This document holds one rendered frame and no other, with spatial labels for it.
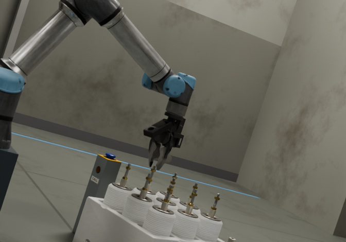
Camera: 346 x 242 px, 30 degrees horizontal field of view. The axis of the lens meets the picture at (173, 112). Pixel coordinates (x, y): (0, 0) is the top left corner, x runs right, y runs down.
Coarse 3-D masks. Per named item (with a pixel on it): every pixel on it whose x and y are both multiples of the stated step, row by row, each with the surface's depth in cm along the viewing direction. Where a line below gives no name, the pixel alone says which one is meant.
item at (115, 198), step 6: (108, 186) 230; (114, 186) 227; (108, 192) 228; (114, 192) 226; (120, 192) 226; (126, 192) 227; (132, 192) 229; (108, 198) 227; (114, 198) 226; (120, 198) 226; (126, 198) 227; (108, 204) 227; (114, 204) 226; (120, 204) 227; (120, 210) 227
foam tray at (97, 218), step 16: (96, 208) 226; (80, 224) 231; (96, 224) 224; (112, 224) 218; (128, 224) 212; (80, 240) 229; (96, 240) 222; (112, 240) 216; (128, 240) 211; (144, 240) 205; (160, 240) 205; (176, 240) 210; (192, 240) 216
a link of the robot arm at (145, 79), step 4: (144, 76) 233; (148, 76) 229; (144, 80) 232; (148, 80) 229; (144, 84) 231; (148, 84) 230; (152, 84) 229; (148, 88) 232; (152, 88) 231; (156, 88) 227
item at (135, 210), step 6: (132, 198) 219; (126, 204) 220; (132, 204) 218; (138, 204) 217; (144, 204) 218; (150, 204) 219; (126, 210) 219; (132, 210) 218; (138, 210) 217; (144, 210) 218; (126, 216) 219; (132, 216) 218; (138, 216) 218; (144, 216) 218
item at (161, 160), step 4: (164, 148) 235; (160, 152) 236; (164, 152) 235; (160, 156) 236; (168, 156) 238; (160, 160) 236; (164, 160) 235; (168, 160) 238; (156, 164) 236; (160, 164) 236; (160, 168) 237
